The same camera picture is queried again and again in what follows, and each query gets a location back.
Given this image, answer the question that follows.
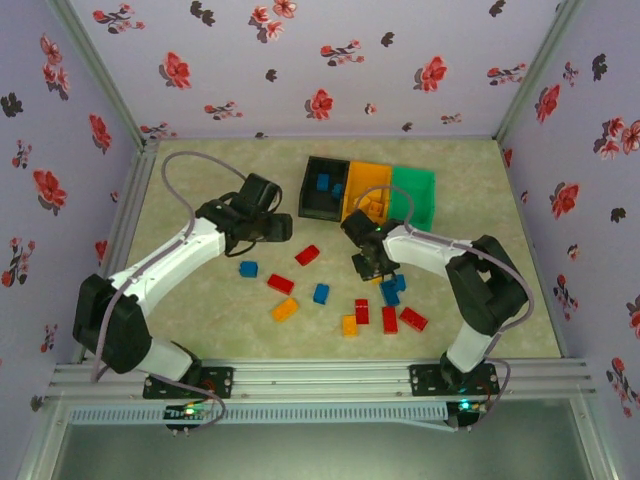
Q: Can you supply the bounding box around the yellow plastic bin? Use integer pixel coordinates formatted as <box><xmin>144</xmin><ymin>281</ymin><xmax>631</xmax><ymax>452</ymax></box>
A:
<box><xmin>341</xmin><ymin>160</ymin><xmax>394</xmax><ymax>224</ymax></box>

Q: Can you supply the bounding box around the black plastic bin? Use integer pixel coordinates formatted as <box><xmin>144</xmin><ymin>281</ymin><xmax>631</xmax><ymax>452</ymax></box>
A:
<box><xmin>298</xmin><ymin>155</ymin><xmax>351</xmax><ymax>221</ymax></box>

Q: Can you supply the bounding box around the green plastic bin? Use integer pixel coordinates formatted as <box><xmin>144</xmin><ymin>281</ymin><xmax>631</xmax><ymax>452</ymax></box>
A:
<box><xmin>387</xmin><ymin>165</ymin><xmax>437</xmax><ymax>232</ymax></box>

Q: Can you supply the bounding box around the controller board with green light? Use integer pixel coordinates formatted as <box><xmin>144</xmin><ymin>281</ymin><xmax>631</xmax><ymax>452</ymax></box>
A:
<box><xmin>447</xmin><ymin>398</ymin><xmax>490</xmax><ymax>434</ymax></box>
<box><xmin>164</xmin><ymin>403</ymin><xmax>214</xmax><ymax>436</ymax></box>

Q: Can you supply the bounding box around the grey right arm cable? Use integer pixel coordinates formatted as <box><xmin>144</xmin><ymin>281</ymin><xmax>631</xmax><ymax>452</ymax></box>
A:
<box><xmin>352</xmin><ymin>184</ymin><xmax>536</xmax><ymax>431</ymax></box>

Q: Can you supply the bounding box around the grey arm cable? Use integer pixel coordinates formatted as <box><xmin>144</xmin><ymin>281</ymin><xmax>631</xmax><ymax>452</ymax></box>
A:
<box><xmin>352</xmin><ymin>184</ymin><xmax>536</xmax><ymax>431</ymax></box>
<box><xmin>92</xmin><ymin>151</ymin><xmax>249</xmax><ymax>384</ymax></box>

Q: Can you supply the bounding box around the black left wrist camera cable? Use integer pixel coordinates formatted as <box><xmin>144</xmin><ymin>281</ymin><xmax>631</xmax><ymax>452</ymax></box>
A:
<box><xmin>223</xmin><ymin>238</ymin><xmax>262</xmax><ymax>259</ymax></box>

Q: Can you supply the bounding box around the grey left arm cable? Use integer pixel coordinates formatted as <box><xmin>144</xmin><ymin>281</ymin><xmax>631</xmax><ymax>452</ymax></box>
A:
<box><xmin>92</xmin><ymin>151</ymin><xmax>249</xmax><ymax>384</ymax></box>

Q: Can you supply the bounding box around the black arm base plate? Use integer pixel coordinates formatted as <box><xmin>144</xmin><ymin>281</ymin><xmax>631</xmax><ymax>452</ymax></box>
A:
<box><xmin>408</xmin><ymin>363</ymin><xmax>500</xmax><ymax>397</ymax></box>
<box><xmin>143</xmin><ymin>366</ymin><xmax>235</xmax><ymax>400</ymax></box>

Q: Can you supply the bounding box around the wide aluminium frame rail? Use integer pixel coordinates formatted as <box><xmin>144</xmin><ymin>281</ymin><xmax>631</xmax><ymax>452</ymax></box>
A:
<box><xmin>48</xmin><ymin>357</ymin><xmax>597</xmax><ymax>402</ymax></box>

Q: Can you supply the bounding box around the slotted grey cable duct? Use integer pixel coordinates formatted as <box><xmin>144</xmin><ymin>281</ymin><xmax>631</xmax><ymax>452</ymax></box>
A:
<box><xmin>67</xmin><ymin>404</ymin><xmax>447</xmax><ymax>426</ymax></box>

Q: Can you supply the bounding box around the aluminium frame side rail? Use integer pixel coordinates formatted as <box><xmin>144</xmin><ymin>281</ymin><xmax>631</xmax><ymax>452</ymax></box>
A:
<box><xmin>72</xmin><ymin>139</ymin><xmax>159</xmax><ymax>362</ymax></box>

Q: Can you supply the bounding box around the aluminium frame post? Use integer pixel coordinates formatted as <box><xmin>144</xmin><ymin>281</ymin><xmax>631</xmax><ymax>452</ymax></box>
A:
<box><xmin>47</xmin><ymin>0</ymin><xmax>147</xmax><ymax>146</ymax></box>
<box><xmin>492</xmin><ymin>0</ymin><xmax>586</xmax><ymax>142</ymax></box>

